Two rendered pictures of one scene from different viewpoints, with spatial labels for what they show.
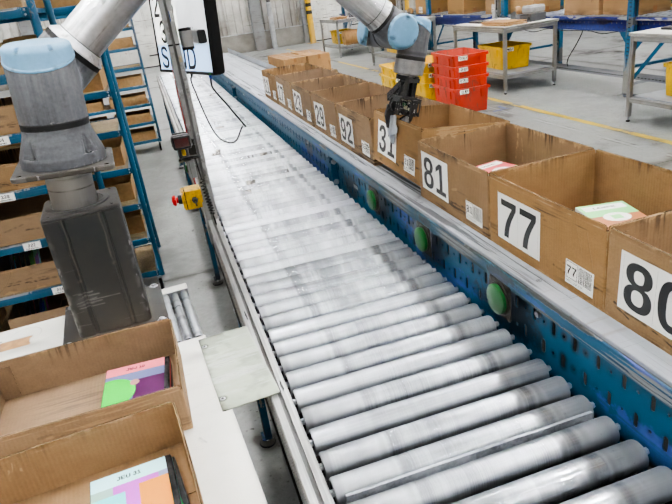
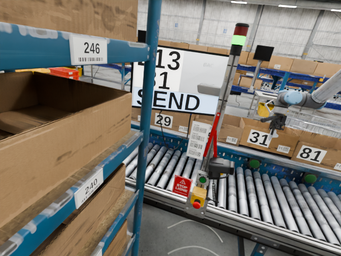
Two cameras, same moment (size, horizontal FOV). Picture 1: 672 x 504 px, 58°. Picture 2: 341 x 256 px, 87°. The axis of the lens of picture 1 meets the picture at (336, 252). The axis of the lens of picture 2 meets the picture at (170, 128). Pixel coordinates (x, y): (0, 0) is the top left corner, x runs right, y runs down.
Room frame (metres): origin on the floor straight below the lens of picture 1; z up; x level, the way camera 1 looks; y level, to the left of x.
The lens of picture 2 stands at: (1.96, 1.25, 1.54)
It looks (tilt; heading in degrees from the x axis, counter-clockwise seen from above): 24 degrees down; 298
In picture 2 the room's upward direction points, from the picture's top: 8 degrees clockwise
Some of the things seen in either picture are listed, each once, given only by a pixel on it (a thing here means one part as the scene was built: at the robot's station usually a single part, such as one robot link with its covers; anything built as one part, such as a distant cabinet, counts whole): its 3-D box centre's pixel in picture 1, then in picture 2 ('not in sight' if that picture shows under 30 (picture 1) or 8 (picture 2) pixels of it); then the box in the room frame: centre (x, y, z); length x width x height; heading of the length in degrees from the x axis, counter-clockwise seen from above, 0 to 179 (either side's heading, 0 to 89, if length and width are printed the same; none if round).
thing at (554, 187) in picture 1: (598, 219); not in sight; (1.16, -0.56, 0.96); 0.39 x 0.29 x 0.17; 14
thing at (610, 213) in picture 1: (615, 230); not in sight; (1.18, -0.61, 0.92); 0.16 x 0.11 x 0.07; 1
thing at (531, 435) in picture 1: (475, 471); not in sight; (0.77, -0.19, 0.70); 0.46 x 0.01 x 0.09; 104
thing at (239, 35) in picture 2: not in sight; (239, 36); (2.14, 0.44, 1.62); 0.05 x 0.05 x 0.06
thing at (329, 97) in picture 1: (355, 110); (175, 116); (2.67, -0.17, 0.96); 0.39 x 0.29 x 0.17; 14
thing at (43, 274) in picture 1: (55, 259); not in sight; (2.34, 1.16, 0.59); 0.40 x 0.30 x 0.10; 102
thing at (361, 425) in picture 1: (433, 404); not in sight; (0.93, -0.15, 0.72); 0.52 x 0.05 x 0.05; 104
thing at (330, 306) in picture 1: (355, 303); (338, 217); (1.37, -0.03, 0.72); 0.52 x 0.05 x 0.05; 104
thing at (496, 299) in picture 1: (495, 299); not in sight; (1.15, -0.33, 0.81); 0.07 x 0.01 x 0.07; 14
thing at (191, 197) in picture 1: (190, 200); (205, 199); (2.09, 0.49, 0.84); 0.15 x 0.09 x 0.07; 14
